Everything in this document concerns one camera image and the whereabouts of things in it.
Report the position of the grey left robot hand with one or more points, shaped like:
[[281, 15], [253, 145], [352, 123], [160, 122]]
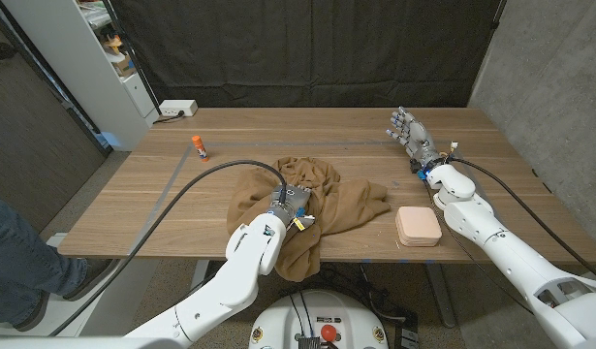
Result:
[[293, 199]]

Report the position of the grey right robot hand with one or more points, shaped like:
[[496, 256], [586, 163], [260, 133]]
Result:
[[417, 138]]

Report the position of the brown fabric jacket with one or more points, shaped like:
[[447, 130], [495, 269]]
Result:
[[346, 203]]

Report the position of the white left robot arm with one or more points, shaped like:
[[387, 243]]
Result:
[[239, 271]]

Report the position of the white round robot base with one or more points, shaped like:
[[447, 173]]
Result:
[[317, 310]]

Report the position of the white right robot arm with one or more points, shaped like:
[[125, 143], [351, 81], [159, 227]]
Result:
[[486, 232]]

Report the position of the white power strip box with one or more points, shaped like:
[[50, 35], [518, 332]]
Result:
[[178, 106]]

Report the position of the cardboard box on shelf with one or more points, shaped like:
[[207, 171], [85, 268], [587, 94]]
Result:
[[122, 64]]

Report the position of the orange capped glue stick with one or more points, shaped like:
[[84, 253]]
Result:
[[199, 147]]

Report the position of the grey table leg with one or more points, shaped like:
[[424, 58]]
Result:
[[440, 300], [200, 274]]

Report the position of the red emergency stop button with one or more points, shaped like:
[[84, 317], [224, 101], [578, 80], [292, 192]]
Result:
[[329, 332]]

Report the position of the black backdrop curtain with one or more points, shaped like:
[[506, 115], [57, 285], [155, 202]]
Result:
[[302, 48]]

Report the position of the black backdrop stand pole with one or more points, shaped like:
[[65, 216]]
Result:
[[498, 14], [134, 58]]

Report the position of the black power adapter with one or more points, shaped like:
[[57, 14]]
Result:
[[406, 334]]

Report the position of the yellow toy on shelf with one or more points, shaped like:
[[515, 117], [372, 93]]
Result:
[[112, 42]]

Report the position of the white shelf cabinet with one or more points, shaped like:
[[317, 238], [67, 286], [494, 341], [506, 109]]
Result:
[[84, 72]]

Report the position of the person in blue jeans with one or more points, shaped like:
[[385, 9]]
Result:
[[21, 262]]

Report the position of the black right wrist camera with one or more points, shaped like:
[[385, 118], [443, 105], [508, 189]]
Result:
[[415, 166]]

